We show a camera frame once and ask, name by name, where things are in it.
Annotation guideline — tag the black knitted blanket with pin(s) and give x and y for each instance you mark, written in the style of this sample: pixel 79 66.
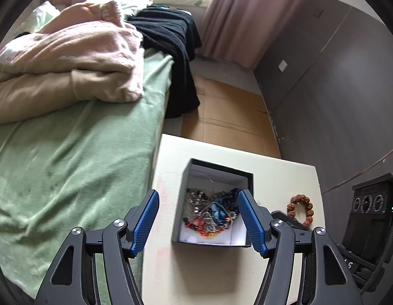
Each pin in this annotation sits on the black knitted blanket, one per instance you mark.
pixel 174 32

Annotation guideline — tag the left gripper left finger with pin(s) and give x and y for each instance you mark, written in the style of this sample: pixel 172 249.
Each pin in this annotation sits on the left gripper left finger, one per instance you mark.
pixel 72 276

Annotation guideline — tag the green bed sheet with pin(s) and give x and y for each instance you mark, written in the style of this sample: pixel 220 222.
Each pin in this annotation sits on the green bed sheet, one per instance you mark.
pixel 83 165

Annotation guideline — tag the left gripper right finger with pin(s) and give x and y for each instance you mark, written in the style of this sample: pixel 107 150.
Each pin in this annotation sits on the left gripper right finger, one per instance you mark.
pixel 325 277

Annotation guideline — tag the white wall switch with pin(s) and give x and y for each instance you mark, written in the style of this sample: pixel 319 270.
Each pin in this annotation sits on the white wall switch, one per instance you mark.
pixel 282 65

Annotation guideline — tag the flattened cardboard sheets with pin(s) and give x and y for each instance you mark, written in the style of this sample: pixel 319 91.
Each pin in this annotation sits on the flattened cardboard sheets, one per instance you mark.
pixel 230 117

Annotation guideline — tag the pink fluffy blanket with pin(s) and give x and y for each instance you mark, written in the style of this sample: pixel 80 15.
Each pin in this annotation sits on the pink fluffy blanket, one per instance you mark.
pixel 85 53

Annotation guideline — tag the black jewelry box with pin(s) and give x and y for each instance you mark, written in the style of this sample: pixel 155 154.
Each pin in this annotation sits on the black jewelry box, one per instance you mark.
pixel 207 212

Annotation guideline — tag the pink curtain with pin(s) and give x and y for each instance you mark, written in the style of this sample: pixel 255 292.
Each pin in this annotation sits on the pink curtain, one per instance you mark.
pixel 240 31

